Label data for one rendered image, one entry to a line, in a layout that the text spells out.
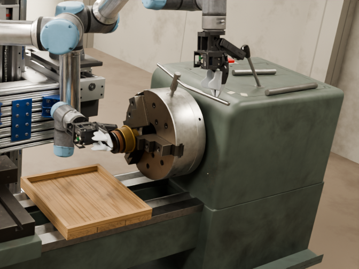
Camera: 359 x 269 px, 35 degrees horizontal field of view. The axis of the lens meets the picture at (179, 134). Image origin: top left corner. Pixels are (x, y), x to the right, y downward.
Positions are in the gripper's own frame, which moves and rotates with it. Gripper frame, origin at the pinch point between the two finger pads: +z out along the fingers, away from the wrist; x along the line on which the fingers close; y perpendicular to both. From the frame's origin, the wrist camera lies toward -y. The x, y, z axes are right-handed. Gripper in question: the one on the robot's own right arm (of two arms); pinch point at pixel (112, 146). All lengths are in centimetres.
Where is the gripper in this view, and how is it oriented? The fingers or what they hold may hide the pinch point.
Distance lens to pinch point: 183.2
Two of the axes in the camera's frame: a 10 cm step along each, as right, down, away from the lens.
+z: 5.9, 3.7, -7.2
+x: 1.3, -9.2, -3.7
